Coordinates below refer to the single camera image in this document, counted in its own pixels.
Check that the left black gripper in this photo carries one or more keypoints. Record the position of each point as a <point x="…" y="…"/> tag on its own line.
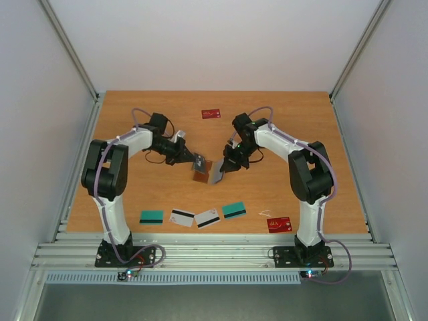
<point x="182" y="154"/>

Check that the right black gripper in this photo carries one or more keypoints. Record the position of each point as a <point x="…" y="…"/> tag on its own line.
<point x="234" y="158"/>

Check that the black VIP card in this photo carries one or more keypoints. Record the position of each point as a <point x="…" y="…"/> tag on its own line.
<point x="199" y="164"/>

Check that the brown leather card holder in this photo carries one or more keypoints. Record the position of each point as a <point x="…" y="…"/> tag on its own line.
<point x="212" y="175"/>

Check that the white card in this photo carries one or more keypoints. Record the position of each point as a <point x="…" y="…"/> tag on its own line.
<point x="181" y="217"/>
<point x="207" y="218"/>

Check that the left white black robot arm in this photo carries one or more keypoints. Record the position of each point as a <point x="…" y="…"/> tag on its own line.
<point x="105" y="176"/>

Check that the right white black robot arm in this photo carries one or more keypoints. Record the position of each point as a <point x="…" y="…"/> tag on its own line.
<point x="311" y="176"/>

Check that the teal card right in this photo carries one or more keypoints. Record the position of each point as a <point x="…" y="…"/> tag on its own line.
<point x="233" y="210"/>

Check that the teal card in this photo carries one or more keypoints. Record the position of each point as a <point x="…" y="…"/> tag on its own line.
<point x="151" y="217"/>
<point x="233" y="210"/>

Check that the red card far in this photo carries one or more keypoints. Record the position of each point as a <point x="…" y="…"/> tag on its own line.
<point x="210" y="114"/>

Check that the teal card left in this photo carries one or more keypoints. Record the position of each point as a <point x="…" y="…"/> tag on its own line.
<point x="151" y="217"/>

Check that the red VIP card near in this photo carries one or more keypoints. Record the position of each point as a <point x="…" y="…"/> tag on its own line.
<point x="279" y="225"/>

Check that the left small circuit board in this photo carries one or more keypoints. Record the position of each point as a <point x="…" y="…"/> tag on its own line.
<point x="127" y="275"/>

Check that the small circuit board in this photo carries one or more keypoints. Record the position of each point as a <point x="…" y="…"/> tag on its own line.
<point x="127" y="275"/>
<point x="311" y="274"/>

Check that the right small circuit board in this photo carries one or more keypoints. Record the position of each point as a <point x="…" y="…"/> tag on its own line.
<point x="311" y="274"/>

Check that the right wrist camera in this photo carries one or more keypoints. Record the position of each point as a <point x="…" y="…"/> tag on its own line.
<point x="233" y="143"/>

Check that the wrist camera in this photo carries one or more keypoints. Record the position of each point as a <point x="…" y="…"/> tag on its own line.
<point x="176" y="136"/>
<point x="233" y="143"/>

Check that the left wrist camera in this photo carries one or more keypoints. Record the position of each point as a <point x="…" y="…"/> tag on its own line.
<point x="176" y="136"/>

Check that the left aluminium corner post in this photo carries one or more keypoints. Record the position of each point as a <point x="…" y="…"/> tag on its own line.
<point x="65" y="41"/>

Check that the aluminium corner post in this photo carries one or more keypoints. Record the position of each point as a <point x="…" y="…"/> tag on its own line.
<point x="65" y="41"/>
<point x="360" y="46"/>

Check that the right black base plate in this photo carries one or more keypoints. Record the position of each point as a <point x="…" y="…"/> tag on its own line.
<point x="286" y="257"/>

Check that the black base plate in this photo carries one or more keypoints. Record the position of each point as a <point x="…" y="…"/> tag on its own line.
<point x="286" y="257"/>
<point x="106" y="257"/>

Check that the grey slotted cable duct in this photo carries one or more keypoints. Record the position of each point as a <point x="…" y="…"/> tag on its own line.
<point x="175" y="278"/>

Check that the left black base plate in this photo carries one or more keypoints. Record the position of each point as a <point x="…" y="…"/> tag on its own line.
<point x="106" y="257"/>

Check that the right aluminium corner post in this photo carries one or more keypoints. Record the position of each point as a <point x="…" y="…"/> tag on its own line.
<point x="360" y="46"/>

